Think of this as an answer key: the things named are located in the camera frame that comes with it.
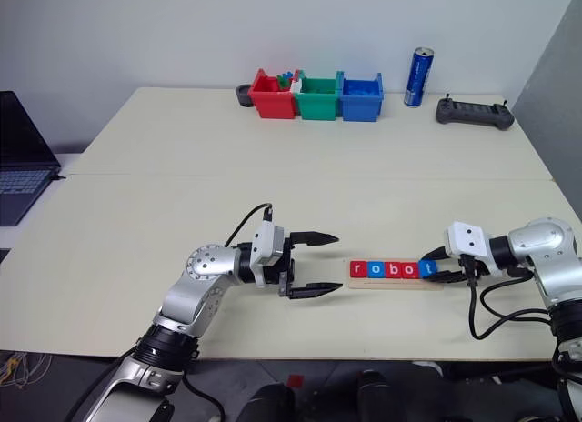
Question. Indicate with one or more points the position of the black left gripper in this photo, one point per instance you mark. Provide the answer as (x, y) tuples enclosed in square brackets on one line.
[(285, 269)]

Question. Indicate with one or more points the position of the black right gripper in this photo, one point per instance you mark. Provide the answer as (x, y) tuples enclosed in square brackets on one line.
[(473, 268)]

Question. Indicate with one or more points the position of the blue letter t block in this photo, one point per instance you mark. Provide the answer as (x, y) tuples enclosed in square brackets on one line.
[(428, 268)]

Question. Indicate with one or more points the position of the red letter o block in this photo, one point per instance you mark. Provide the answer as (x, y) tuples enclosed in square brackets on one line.
[(410, 270)]

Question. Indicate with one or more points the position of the red letter b block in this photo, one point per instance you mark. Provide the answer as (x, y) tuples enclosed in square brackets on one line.
[(393, 270)]

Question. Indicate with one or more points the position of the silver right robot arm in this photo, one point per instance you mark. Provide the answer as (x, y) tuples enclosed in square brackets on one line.
[(541, 240)]

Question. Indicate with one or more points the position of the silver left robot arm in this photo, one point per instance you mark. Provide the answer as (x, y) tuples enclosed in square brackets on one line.
[(204, 263)]

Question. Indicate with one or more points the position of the red letter r block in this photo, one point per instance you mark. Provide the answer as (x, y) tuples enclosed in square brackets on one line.
[(358, 269)]

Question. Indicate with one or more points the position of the wooden letter tray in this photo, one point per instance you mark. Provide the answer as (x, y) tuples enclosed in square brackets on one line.
[(386, 284)]

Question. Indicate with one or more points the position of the blue letter o block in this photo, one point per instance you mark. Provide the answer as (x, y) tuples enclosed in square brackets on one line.
[(376, 269)]

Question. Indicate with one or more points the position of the small red square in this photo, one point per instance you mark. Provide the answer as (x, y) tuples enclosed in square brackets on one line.
[(295, 380)]

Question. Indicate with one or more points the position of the dark rounded shape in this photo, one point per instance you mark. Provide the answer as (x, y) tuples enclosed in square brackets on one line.
[(268, 406), (377, 394)]

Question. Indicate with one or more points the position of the black remote controller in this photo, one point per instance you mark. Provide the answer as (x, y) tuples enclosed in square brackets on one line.
[(474, 114)]

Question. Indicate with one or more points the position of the green plastic bin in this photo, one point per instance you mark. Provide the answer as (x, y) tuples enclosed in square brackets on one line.
[(317, 106)]

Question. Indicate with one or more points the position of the blue plastic bin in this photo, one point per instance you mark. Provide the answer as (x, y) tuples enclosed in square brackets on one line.
[(360, 107)]

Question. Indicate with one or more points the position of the red plastic bin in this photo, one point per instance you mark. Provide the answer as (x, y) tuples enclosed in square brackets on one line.
[(273, 103)]

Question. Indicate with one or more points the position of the small white toy brick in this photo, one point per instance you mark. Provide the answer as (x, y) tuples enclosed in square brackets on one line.
[(297, 83)]

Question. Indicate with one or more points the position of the black round holder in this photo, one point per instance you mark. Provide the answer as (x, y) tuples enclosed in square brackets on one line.
[(242, 97)]

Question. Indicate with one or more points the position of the small green toy brick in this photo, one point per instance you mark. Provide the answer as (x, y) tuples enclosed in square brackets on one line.
[(283, 81)]

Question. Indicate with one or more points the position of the blue drink can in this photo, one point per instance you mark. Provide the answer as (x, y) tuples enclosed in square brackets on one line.
[(418, 76)]

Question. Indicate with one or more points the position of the small blue toy brick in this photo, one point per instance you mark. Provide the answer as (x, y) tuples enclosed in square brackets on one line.
[(287, 74)]

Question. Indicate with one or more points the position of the grey partition panel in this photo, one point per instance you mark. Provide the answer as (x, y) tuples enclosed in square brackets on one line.
[(561, 99)]

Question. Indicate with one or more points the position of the dark laptop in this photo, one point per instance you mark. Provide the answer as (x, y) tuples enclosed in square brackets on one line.
[(20, 144)]

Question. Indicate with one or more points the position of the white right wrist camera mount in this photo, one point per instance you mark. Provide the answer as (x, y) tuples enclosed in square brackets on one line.
[(468, 238)]

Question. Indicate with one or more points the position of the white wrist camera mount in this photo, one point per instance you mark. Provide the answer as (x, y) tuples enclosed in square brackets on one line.
[(468, 238), (266, 238)]

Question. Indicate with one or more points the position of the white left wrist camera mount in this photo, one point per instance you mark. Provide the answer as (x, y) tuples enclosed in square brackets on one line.
[(266, 238)]

